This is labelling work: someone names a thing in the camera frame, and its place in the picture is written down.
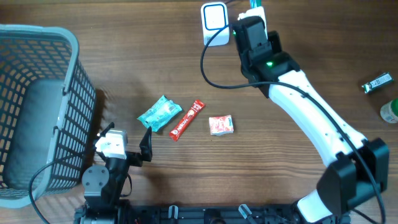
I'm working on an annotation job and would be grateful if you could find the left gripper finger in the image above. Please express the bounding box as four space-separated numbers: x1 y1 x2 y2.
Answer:
139 127 153 161
97 122 114 137

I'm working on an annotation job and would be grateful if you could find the light green wipes packet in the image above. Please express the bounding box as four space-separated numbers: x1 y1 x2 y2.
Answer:
137 95 182 132

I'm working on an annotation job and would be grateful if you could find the red white packet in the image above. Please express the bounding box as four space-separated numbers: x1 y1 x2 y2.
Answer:
169 100 206 141

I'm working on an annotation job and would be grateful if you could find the red white tissue pack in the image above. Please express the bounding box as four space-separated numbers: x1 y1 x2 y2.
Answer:
209 114 234 136

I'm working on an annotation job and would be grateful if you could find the long green white package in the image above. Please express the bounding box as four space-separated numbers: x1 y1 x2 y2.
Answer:
249 0 262 9

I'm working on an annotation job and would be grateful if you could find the green lid jar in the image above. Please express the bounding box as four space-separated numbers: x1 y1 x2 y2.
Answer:
380 98 398 123

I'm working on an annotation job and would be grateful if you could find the small green white box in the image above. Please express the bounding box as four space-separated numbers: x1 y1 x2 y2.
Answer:
361 72 394 94

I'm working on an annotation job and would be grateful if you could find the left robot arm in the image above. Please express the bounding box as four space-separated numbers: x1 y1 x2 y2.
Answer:
74 123 153 224

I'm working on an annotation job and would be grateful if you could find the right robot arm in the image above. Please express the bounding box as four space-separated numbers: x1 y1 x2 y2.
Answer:
231 16 389 223

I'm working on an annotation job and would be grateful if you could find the white barcode scanner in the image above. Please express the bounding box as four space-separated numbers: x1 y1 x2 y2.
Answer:
201 2 229 47

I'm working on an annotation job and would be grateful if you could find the grey plastic mesh basket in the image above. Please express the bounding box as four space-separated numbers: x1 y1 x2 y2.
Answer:
1 24 96 208

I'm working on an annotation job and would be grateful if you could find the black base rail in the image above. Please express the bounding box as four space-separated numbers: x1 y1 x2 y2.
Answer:
73 203 351 224

